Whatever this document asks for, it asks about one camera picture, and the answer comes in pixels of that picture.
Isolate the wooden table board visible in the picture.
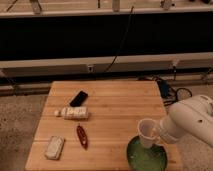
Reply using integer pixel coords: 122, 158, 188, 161
25, 80, 184, 171

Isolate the red chili pepper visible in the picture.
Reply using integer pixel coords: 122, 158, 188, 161
77, 125, 88, 149

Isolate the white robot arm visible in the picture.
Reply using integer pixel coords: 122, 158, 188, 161
157, 95, 213, 148

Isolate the white lying bottle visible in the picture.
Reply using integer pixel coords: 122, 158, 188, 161
54, 107, 89, 120

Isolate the white rectangular sponge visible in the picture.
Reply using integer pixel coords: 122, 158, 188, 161
45, 136, 65, 160

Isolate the black hanging cable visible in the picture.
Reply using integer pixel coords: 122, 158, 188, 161
102, 4, 135, 74

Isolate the green ceramic bowl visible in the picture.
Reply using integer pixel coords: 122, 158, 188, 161
126, 136, 168, 171

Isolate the black smartphone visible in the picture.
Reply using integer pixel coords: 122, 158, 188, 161
70, 91, 88, 107

